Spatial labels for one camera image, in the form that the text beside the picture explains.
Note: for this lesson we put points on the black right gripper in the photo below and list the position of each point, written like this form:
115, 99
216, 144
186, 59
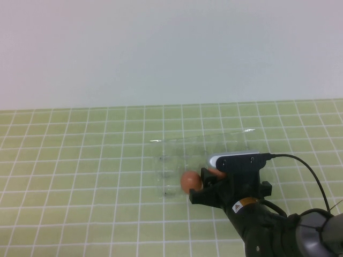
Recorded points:
235, 191

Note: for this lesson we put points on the brown egg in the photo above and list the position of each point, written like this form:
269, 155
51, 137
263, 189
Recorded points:
217, 173
190, 182

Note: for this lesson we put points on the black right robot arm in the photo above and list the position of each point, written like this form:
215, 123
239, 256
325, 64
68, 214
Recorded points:
268, 235

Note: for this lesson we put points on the clear plastic egg tray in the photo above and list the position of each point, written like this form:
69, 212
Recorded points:
174, 155

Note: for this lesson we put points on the black zip tie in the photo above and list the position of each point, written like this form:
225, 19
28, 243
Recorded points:
337, 205

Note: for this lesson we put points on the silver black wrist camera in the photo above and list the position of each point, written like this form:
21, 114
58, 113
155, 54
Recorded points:
238, 162

